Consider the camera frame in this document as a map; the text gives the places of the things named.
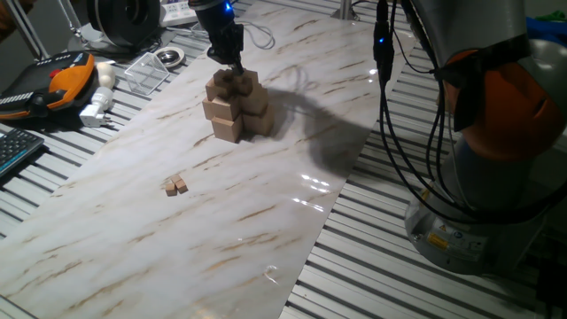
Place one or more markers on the green cloth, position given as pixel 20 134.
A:
pixel 553 17

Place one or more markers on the orange black teach pendant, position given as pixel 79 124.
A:
pixel 66 84

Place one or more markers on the black round spool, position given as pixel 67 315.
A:
pixel 124 22

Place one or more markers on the white marble pattern board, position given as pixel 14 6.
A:
pixel 133 266

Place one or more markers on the blue fabric bag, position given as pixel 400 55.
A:
pixel 547 30

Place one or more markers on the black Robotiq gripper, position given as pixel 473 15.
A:
pixel 219 28

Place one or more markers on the small wooden cube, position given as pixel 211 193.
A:
pixel 171 189
pixel 181 186
pixel 176 178

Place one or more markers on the small metal bowl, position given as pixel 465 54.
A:
pixel 169 56

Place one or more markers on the clear plastic box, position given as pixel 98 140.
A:
pixel 146 73

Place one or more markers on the white power strip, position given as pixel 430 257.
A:
pixel 177 13

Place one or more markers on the black computer keyboard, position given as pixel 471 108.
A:
pixel 17 148

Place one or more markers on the white power adapter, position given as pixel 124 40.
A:
pixel 93 116

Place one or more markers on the large wooden cross block structure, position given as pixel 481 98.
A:
pixel 254 122

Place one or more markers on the white egg shaped object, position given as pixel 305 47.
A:
pixel 106 75

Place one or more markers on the aluminium frame strut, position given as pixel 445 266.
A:
pixel 344 11
pixel 26 28

